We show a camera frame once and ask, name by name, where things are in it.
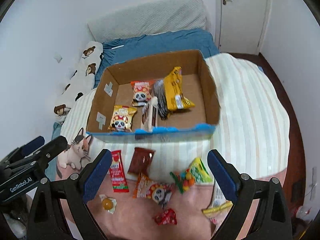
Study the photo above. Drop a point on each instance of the wall socket left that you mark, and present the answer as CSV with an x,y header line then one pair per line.
x,y
58,57

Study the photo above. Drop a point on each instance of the cardboard milk box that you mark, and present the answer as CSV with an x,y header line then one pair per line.
x,y
115,89

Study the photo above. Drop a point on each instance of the brown snack packet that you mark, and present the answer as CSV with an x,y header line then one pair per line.
x,y
141,161

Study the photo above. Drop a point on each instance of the orange panda snack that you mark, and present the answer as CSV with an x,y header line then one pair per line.
x,y
141,92
147,188

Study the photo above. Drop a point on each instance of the yellow black snack bag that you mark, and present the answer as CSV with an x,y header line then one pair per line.
x,y
169,93

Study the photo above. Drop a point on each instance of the white power strip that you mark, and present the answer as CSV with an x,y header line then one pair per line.
x,y
313,184

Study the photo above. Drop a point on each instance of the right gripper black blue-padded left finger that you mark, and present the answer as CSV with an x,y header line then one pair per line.
x,y
47,219

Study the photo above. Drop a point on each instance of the small red packet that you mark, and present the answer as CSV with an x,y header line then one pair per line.
x,y
166,217

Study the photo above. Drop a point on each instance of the blue bed sheet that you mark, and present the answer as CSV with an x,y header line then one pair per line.
x,y
121,50

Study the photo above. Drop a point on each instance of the red long snack packet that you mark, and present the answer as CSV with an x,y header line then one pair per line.
x,y
117,174

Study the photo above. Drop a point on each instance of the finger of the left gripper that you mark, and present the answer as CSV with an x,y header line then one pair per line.
x,y
23,151
41,156

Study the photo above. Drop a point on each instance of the white door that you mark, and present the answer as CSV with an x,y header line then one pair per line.
x,y
241,25

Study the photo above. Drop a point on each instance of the yellow panda snack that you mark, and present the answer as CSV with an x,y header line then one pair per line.
x,y
121,120

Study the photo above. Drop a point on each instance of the clear jelly candy packet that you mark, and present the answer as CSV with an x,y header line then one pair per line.
x,y
109,204

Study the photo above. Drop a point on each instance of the white cookie packet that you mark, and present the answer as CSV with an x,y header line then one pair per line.
x,y
218,198

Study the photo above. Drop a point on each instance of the green candy bag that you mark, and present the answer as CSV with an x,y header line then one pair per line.
x,y
196,173

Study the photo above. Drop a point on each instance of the bear print pillow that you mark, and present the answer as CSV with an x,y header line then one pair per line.
x,y
82,81

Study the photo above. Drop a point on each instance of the grey headboard cushion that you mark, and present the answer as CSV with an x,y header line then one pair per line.
x,y
149,19

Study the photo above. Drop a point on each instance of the beige chocolate stick packet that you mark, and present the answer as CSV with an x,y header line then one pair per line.
x,y
150,115

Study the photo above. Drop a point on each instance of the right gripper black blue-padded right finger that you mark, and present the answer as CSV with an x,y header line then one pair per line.
x,y
271,219

